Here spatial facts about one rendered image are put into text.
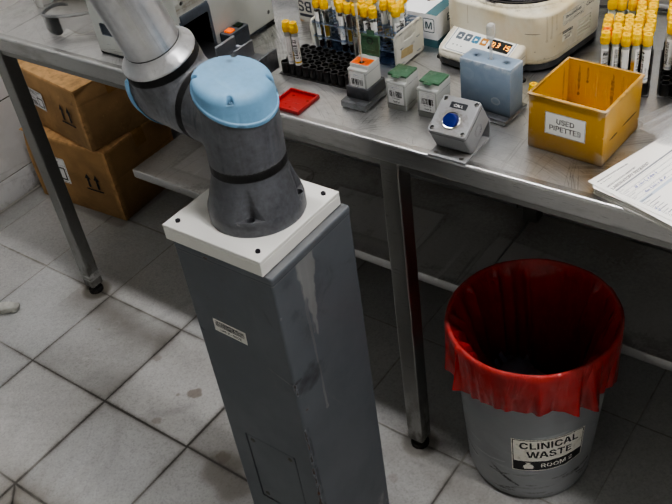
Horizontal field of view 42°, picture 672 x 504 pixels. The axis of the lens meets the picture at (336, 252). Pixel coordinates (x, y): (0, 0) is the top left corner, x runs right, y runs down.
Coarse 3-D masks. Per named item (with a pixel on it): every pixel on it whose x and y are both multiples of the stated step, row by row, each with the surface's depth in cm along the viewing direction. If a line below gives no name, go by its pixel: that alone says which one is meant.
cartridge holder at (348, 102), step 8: (384, 80) 160; (352, 88) 159; (360, 88) 158; (368, 88) 157; (376, 88) 159; (384, 88) 161; (352, 96) 160; (360, 96) 159; (368, 96) 158; (376, 96) 159; (344, 104) 160; (352, 104) 159; (360, 104) 158; (368, 104) 158
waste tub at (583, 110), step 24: (552, 72) 141; (576, 72) 145; (600, 72) 142; (624, 72) 139; (552, 96) 144; (576, 96) 148; (600, 96) 145; (624, 96) 134; (552, 120) 138; (576, 120) 135; (600, 120) 132; (624, 120) 138; (528, 144) 144; (552, 144) 140; (576, 144) 137; (600, 144) 134
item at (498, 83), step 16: (464, 64) 149; (480, 64) 147; (496, 64) 146; (512, 64) 145; (464, 80) 151; (480, 80) 149; (496, 80) 146; (512, 80) 145; (464, 96) 153; (480, 96) 151; (496, 96) 148; (512, 96) 147; (496, 112) 150; (512, 112) 149
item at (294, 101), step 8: (280, 96) 165; (288, 96) 166; (296, 96) 165; (304, 96) 165; (312, 96) 164; (280, 104) 164; (288, 104) 163; (296, 104) 163; (304, 104) 161; (288, 112) 161; (296, 112) 160
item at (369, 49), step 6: (372, 30) 156; (366, 36) 157; (372, 36) 156; (378, 36) 155; (366, 42) 158; (372, 42) 157; (378, 42) 156; (366, 48) 158; (372, 48) 158; (378, 48) 157; (366, 54) 159; (372, 54) 158; (378, 54) 157
